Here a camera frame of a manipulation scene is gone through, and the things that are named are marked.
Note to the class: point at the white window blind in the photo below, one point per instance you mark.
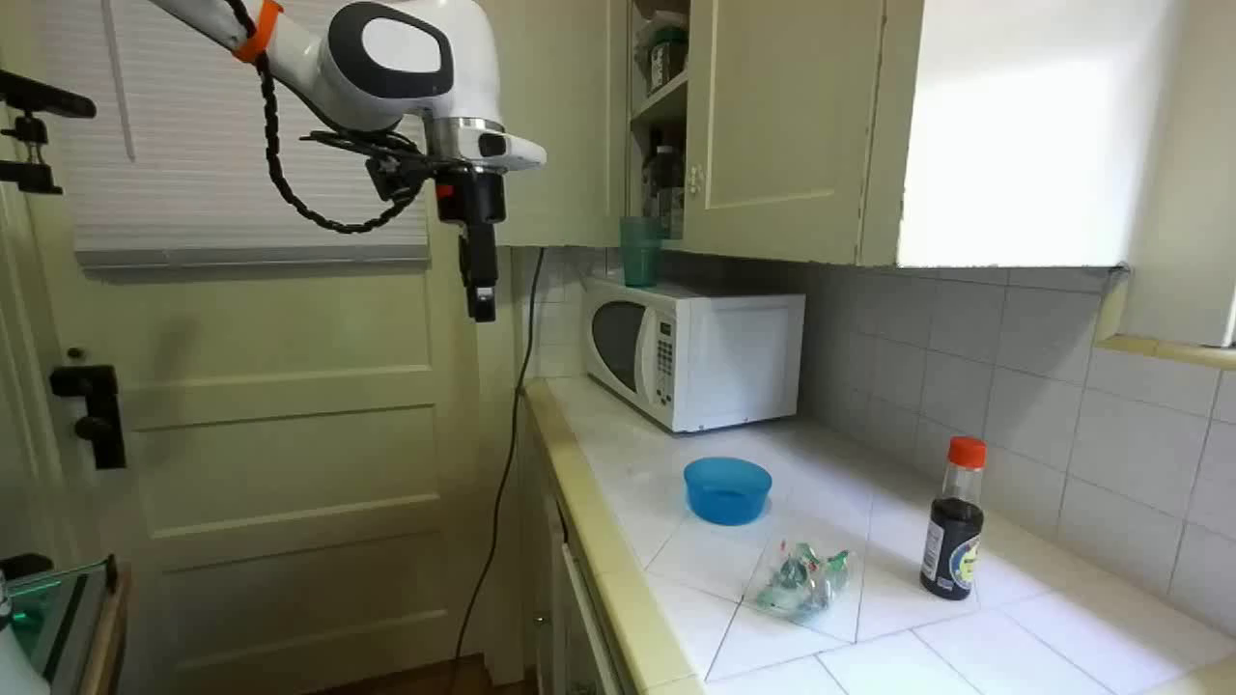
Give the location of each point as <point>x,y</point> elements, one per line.
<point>232,166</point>

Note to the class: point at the blue plastic bowl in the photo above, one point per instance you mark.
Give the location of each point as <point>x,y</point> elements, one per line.
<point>728,491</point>

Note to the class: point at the crumpled clear plastic bag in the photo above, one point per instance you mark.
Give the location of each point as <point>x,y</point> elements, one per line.
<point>799,581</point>

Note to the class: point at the cream panelled door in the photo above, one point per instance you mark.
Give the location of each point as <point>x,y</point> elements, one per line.
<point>297,438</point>

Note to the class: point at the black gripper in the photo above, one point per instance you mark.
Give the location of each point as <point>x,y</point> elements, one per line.
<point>468,199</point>

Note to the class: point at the cream wall cabinet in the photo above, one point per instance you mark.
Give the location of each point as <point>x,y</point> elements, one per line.
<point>786,117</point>

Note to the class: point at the white base cabinet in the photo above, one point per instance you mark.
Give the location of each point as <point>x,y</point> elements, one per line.
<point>572,605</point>

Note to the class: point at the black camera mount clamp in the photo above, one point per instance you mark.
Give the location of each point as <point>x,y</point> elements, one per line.
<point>33,129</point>

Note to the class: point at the glass topped side stand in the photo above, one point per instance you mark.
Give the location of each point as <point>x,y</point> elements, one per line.
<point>64,619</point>

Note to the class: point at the teal plastic cup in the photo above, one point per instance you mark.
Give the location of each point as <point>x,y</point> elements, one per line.
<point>644,254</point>

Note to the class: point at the soy sauce bottle red cap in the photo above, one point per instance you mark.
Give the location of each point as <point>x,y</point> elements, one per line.
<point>952,542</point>

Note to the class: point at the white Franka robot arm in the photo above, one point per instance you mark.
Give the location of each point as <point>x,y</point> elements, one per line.
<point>387,61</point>

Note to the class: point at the white microwave oven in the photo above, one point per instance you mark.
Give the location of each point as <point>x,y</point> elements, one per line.
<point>720,352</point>

